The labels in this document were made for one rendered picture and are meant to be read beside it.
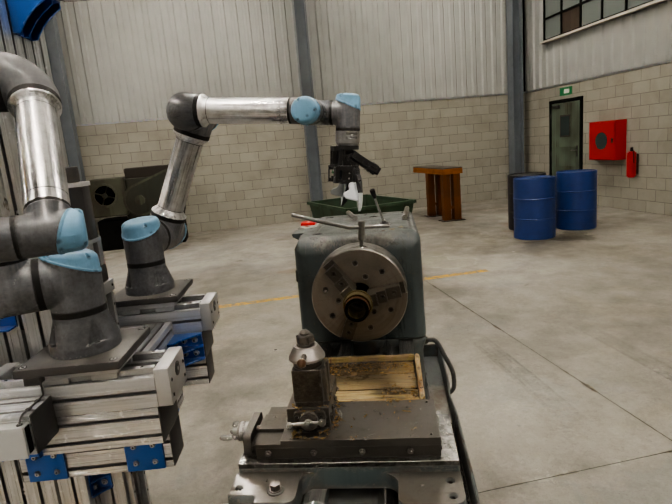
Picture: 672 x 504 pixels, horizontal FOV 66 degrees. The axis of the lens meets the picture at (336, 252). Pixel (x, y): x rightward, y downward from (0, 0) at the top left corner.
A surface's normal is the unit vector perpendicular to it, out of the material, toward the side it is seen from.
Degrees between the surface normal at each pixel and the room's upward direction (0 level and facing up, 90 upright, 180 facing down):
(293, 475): 0
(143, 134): 90
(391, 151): 90
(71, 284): 90
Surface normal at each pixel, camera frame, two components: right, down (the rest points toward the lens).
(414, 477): -0.08, -0.98
